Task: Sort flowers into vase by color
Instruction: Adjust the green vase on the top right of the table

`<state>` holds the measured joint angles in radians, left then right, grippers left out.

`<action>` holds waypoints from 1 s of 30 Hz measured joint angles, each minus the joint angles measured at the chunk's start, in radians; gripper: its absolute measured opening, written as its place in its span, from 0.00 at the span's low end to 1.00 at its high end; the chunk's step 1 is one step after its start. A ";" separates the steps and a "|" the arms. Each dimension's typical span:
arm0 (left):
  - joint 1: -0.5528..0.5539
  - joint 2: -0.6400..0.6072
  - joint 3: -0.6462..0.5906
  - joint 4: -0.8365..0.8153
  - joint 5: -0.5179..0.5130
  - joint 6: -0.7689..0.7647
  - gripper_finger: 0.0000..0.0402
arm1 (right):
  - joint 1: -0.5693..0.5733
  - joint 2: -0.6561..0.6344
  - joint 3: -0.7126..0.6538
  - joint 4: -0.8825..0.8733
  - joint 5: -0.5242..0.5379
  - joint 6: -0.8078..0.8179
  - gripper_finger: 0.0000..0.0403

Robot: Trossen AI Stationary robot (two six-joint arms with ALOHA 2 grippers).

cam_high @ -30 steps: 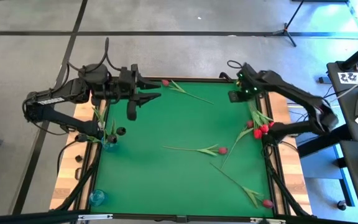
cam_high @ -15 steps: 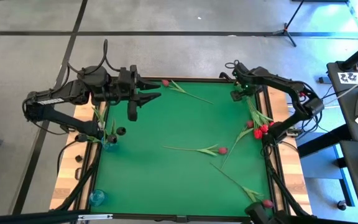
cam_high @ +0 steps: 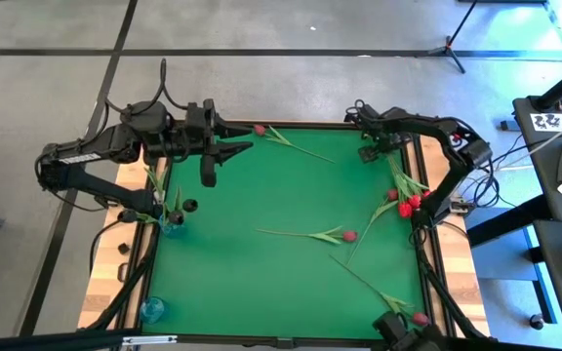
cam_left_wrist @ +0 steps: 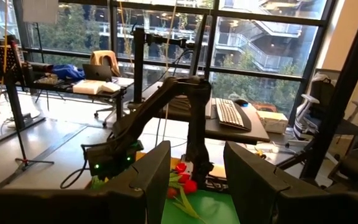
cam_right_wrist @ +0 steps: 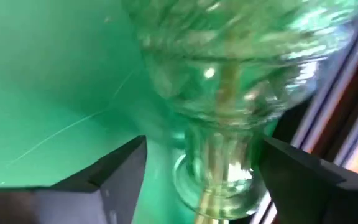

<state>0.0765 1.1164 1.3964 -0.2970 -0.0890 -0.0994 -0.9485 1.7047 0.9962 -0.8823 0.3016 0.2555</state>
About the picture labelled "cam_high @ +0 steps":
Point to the black desk with label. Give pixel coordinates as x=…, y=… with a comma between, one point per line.
x=539, y=161

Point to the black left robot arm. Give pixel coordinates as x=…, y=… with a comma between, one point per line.
x=100, y=144

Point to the black aluminium table frame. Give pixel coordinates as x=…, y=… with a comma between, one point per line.
x=310, y=341

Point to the green table mat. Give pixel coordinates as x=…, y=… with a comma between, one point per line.
x=261, y=283

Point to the white printed label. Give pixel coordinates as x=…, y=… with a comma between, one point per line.
x=554, y=122

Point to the black clamp mount device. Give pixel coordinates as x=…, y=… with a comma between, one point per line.
x=393, y=329

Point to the silver metal bracket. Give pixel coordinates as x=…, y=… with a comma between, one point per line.
x=149, y=340

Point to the wooden table side board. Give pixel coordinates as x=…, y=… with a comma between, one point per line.
x=456, y=273
x=108, y=273

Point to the tulips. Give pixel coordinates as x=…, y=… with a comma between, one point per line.
x=190, y=205
x=176, y=218

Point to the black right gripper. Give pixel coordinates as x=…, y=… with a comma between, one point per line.
x=386, y=129

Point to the black caster wheel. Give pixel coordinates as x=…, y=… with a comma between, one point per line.
x=536, y=322

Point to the pale teal glass vase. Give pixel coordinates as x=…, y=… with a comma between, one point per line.
x=153, y=310

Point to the blue glass vase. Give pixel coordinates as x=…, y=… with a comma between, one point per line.
x=171, y=230

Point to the black tripod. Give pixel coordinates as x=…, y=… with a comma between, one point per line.
x=449, y=46

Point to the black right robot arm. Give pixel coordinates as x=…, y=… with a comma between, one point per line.
x=452, y=181

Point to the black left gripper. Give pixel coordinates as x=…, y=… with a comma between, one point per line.
x=209, y=146

